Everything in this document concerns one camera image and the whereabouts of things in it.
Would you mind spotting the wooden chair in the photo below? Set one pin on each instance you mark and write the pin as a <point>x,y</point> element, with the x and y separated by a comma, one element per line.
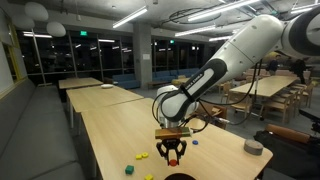
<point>240,106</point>
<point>276,106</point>

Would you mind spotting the blue sofa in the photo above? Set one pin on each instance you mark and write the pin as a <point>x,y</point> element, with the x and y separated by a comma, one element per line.
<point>166,75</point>
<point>126,81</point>

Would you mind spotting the white oval pendant lamp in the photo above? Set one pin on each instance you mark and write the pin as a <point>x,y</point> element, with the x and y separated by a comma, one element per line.
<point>56,29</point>
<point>36,10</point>
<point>23,22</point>

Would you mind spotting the light wood dining table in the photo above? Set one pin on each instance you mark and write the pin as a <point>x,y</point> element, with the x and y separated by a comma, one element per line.
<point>180,80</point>
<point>266,85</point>

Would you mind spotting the brown padded roll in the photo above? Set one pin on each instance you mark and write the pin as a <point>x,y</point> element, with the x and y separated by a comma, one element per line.
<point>288,133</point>

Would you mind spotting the green cube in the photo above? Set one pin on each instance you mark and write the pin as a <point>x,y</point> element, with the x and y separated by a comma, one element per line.
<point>129,169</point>

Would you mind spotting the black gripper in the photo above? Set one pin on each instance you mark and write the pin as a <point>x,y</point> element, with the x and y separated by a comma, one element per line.
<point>172,144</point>

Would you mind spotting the white plate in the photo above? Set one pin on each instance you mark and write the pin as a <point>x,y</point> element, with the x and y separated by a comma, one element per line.
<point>106,86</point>

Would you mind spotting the grey cylinder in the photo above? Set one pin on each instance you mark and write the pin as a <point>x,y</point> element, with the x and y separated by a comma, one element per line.
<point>253,147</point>

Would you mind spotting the green exit sign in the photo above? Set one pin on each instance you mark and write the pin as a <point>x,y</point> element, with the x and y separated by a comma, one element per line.
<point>172,41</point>
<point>83,33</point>

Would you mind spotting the white linear ceiling light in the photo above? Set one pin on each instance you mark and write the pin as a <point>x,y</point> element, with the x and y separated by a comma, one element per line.
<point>216,11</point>
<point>195,30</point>
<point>130,16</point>

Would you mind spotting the concrete column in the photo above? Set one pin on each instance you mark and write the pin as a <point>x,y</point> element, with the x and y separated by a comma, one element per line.
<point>142,43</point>

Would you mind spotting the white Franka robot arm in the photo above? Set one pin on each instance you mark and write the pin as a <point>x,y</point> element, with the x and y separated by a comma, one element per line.
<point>213,73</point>

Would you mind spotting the grey upholstered bench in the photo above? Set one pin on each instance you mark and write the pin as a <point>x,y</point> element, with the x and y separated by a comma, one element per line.
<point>33,133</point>

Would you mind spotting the white paper sign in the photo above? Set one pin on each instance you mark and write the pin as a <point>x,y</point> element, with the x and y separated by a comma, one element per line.
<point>146,56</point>

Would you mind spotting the black bowl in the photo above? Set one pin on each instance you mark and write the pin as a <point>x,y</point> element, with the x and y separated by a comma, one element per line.
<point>180,176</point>

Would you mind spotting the person in blue top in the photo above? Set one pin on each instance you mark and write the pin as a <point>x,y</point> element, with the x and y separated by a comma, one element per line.
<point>273,65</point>

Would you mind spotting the yellow cube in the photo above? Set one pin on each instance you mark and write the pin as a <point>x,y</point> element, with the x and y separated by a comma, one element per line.
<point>148,177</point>
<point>138,156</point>

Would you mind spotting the person in black clothes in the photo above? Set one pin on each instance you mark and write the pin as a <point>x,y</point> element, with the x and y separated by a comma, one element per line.
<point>299,68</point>

